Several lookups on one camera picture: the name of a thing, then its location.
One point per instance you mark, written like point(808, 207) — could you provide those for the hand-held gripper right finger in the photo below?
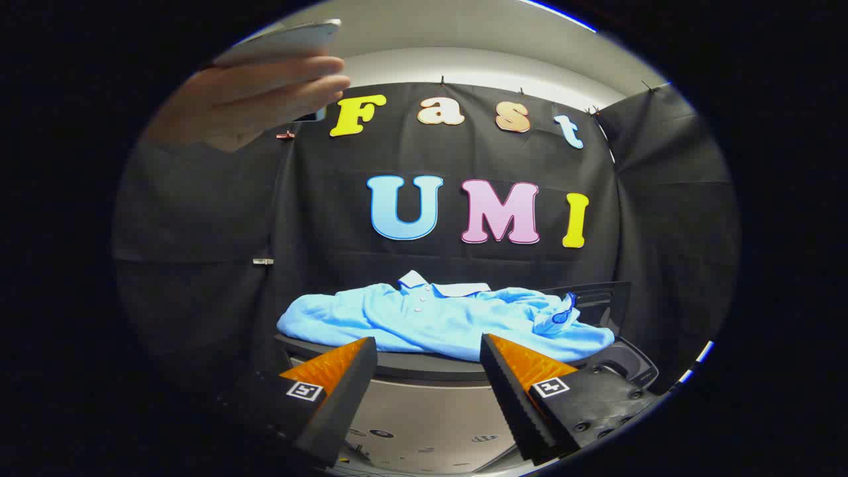
point(510, 391)

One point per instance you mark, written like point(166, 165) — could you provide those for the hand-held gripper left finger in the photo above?
point(344, 391)

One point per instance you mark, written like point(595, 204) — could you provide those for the light blue polo shirt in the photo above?
point(430, 321)

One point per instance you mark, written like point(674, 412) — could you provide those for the dark transparent washing machine lid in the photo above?
point(596, 301)

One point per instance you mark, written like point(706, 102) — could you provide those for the white smartphone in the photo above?
point(285, 40)

